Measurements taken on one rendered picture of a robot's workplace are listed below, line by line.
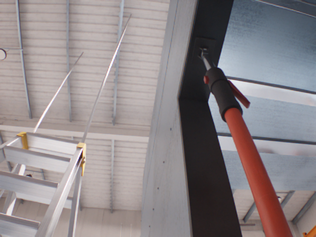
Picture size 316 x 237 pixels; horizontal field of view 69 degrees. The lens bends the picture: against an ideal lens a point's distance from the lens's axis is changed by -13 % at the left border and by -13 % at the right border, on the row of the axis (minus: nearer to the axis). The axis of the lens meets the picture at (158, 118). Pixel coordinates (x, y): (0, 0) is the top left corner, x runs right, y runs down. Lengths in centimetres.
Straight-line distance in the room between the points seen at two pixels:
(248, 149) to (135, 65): 715
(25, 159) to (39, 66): 694
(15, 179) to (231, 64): 160
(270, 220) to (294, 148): 236
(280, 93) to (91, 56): 607
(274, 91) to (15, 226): 196
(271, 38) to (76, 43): 609
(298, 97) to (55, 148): 187
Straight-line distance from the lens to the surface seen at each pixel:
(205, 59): 72
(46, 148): 139
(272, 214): 35
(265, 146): 252
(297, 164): 295
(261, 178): 38
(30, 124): 884
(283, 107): 234
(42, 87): 835
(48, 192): 92
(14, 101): 908
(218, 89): 56
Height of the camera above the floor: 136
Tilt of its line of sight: 54 degrees up
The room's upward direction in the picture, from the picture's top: straight up
